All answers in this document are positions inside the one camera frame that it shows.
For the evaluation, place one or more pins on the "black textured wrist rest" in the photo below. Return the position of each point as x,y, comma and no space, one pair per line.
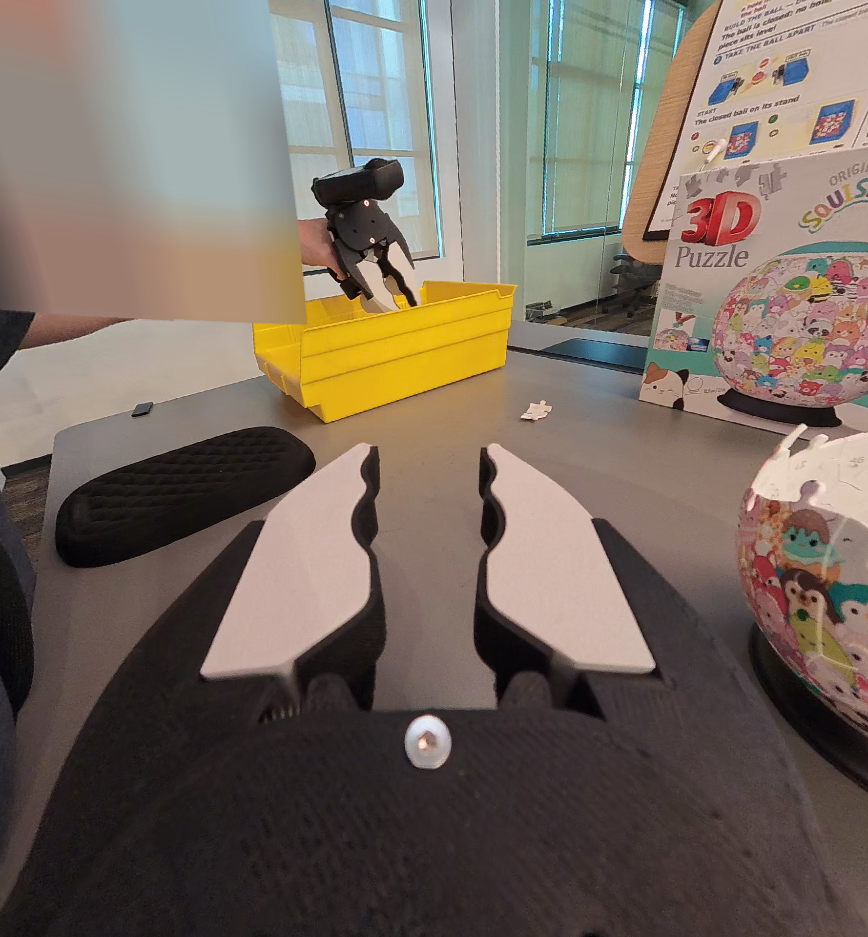
185,490

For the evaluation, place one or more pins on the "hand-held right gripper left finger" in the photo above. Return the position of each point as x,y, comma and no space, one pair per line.
295,578

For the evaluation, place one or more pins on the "small dark tray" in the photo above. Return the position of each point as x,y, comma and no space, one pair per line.
544,309

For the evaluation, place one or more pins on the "person's left hand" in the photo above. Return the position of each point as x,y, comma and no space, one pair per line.
317,245

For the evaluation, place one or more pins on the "instruction sheet on black board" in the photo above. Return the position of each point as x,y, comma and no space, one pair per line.
771,66

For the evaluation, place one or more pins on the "teal puzzle box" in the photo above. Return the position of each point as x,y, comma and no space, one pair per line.
771,315

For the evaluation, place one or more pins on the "yellow plastic bin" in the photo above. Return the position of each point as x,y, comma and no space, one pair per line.
405,351

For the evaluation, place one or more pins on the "tall glass window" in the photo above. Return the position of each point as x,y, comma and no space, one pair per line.
595,110

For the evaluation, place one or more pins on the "person's left forearm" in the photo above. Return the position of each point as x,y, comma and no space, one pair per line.
75,329

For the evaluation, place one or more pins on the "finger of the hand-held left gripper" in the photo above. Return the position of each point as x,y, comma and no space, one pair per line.
407,274
375,291

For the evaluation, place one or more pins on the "black round puzzle stand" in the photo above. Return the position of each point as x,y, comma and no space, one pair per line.
807,725

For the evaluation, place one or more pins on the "small black object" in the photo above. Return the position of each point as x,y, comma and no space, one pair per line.
142,409

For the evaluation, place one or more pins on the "small puzzle piece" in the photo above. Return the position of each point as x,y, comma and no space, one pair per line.
535,411

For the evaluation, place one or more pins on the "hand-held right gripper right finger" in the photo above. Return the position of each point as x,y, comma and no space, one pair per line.
566,585

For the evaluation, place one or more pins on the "black office chair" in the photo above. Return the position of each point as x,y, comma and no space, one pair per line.
628,267

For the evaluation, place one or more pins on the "colourful puzzle ball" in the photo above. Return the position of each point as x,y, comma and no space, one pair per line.
807,585

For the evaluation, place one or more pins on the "large paned window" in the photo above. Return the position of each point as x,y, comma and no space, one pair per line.
375,73

